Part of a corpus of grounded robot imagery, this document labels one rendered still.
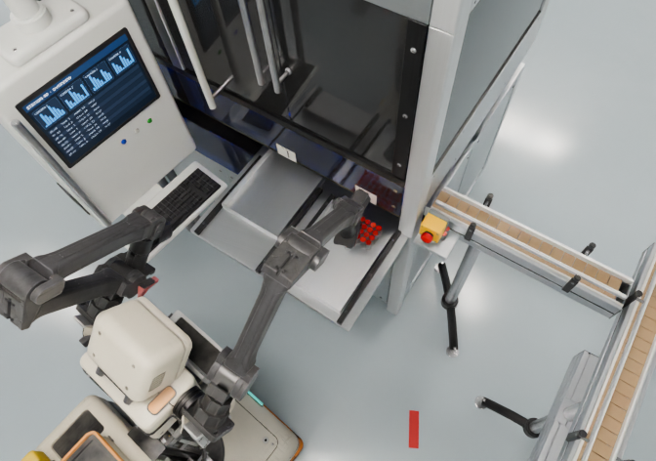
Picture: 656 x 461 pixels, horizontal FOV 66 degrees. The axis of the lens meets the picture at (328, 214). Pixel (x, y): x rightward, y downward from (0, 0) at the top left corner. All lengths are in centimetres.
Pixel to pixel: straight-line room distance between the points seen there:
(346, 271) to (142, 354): 79
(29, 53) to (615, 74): 331
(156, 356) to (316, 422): 140
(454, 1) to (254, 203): 116
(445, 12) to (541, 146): 231
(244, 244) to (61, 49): 84
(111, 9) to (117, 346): 97
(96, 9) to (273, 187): 83
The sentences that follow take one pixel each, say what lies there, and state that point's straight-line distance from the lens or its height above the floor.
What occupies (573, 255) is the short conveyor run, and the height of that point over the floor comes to 95.
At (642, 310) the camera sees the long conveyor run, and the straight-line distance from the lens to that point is 185.
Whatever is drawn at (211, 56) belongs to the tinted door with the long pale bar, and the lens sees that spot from 176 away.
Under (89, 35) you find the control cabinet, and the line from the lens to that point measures 170.
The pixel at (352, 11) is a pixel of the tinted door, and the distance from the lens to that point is 121.
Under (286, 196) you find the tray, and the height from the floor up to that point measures 88.
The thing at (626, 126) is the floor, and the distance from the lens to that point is 360.
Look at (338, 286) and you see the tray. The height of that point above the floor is 88.
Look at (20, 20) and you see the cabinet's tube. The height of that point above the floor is 162.
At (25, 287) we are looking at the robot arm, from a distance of 117.
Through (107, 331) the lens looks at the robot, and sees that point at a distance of 131.
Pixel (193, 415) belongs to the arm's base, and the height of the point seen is 121.
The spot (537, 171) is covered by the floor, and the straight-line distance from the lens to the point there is 320.
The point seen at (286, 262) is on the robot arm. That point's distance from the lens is 109.
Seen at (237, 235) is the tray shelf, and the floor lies 88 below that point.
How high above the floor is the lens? 252
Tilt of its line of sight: 61 degrees down
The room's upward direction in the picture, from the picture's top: 6 degrees counter-clockwise
